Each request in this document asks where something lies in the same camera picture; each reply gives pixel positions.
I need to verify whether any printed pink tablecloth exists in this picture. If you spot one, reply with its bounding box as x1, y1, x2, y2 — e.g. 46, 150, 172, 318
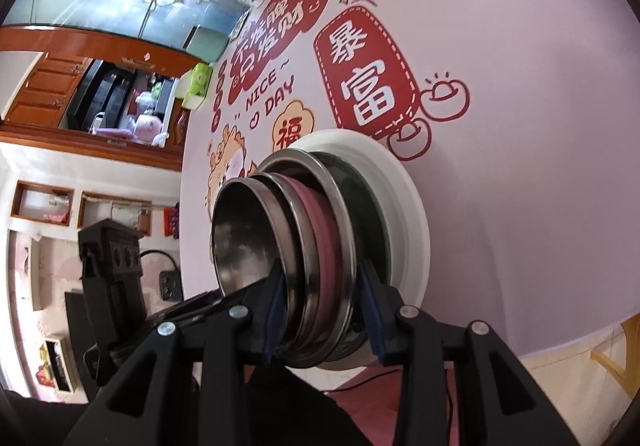
180, 0, 639, 355

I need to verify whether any pink steel bowl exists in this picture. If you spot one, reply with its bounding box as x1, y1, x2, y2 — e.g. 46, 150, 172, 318
254, 173, 342, 356

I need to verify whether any green tissue box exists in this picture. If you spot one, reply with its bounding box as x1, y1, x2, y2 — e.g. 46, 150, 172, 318
182, 62, 213, 110

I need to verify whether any pill blister pack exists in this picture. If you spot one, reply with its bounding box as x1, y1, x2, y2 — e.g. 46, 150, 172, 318
229, 10, 250, 42

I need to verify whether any green round plate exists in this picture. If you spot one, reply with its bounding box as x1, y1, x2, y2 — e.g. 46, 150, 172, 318
311, 151, 390, 362

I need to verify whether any teal canister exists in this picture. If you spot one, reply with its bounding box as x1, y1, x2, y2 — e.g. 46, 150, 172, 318
183, 25, 229, 63

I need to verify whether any white round plate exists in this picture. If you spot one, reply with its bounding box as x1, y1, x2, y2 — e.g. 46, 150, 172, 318
293, 128, 431, 307

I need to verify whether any red basket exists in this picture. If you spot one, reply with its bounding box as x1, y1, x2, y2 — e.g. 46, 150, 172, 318
163, 206, 179, 239

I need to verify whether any small steel bowl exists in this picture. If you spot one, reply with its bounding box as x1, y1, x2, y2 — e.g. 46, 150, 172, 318
212, 177, 297, 309

